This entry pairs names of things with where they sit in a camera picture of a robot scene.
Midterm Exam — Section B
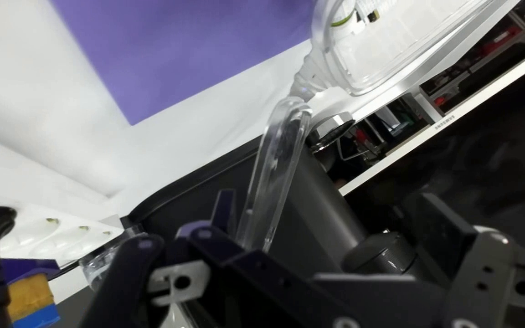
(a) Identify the white tube yellow band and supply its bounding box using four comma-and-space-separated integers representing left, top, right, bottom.
330, 0, 383, 28

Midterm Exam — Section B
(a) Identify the white power strip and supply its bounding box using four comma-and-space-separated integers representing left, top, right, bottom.
0, 204, 122, 257

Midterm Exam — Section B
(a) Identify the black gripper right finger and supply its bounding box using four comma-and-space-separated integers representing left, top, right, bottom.
414, 193, 478, 279

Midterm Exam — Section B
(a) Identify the white framed monitor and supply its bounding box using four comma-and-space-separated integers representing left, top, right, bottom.
339, 59, 525, 246

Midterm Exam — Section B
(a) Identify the purple paper sheet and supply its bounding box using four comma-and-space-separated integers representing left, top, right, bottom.
51, 0, 315, 124

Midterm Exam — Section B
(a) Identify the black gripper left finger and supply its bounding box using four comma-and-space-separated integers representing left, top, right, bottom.
212, 190, 237, 235

